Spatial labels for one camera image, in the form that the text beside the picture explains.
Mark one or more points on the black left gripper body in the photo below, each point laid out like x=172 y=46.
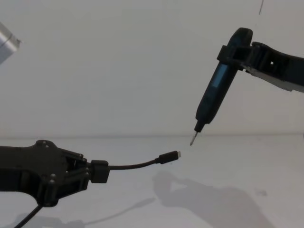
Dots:
x=28 y=166

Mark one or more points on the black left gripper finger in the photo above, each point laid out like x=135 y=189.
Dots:
x=99 y=164
x=99 y=177

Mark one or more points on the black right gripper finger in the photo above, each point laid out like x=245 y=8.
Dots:
x=226 y=53
x=250 y=62

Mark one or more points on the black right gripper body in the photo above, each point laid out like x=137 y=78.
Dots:
x=285 y=69

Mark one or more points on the black electric screwdriver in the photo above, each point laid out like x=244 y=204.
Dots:
x=213 y=95

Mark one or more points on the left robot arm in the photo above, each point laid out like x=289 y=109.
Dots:
x=7 y=42

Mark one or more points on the white table cloth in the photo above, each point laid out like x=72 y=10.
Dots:
x=261 y=166

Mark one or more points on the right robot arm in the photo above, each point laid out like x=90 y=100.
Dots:
x=273 y=80

